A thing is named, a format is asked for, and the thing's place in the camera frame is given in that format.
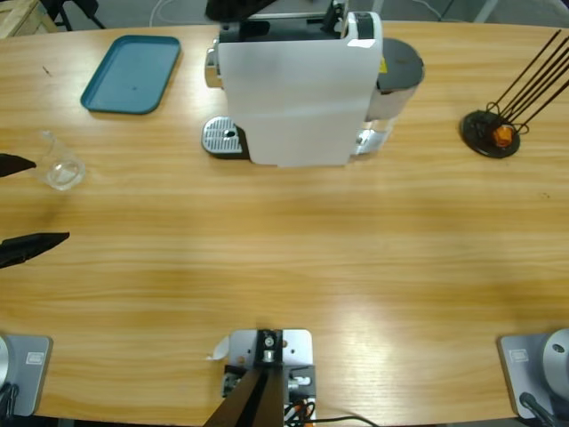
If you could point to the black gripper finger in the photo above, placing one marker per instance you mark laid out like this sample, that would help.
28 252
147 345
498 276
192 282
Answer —
13 164
231 9
31 247

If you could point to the clear glass cup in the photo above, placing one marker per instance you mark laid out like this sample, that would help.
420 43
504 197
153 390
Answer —
62 174

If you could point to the white capsule coffee machine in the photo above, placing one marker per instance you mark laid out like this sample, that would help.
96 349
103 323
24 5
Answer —
289 89

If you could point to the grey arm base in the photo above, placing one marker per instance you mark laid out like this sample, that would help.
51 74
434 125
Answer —
529 369
26 373

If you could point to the orange coffee capsule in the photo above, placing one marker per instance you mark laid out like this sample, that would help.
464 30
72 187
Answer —
503 135

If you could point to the teal plastic tray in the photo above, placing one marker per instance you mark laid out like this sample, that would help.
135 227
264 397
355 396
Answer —
133 75

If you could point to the thin white metal leg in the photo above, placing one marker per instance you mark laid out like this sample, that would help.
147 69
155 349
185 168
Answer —
378 5

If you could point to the white paper tag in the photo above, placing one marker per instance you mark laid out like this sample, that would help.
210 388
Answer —
220 349

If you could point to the black capsule holder with rods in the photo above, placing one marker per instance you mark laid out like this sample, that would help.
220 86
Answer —
475 129

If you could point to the black chair frame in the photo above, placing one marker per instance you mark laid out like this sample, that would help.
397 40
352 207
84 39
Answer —
66 4

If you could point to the white metal frame leg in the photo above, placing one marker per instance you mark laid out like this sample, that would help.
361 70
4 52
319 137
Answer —
484 11

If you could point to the white block with dark post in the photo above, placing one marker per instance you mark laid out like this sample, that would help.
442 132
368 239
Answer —
293 351

